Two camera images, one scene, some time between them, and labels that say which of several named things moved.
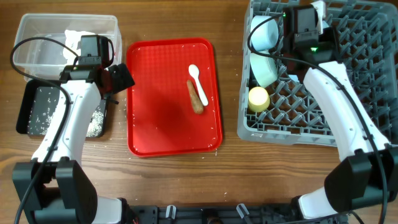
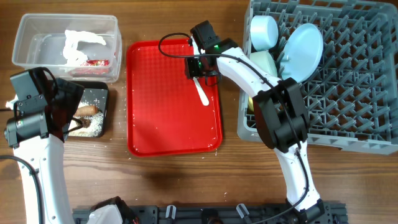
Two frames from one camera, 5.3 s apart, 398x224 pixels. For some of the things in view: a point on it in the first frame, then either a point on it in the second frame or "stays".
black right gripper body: (328, 36) to (194, 68)
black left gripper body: (120, 80) to (67, 99)
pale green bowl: (264, 68) stays
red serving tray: (173, 106) stays
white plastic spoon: (194, 71) stays
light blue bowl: (265, 35) stays
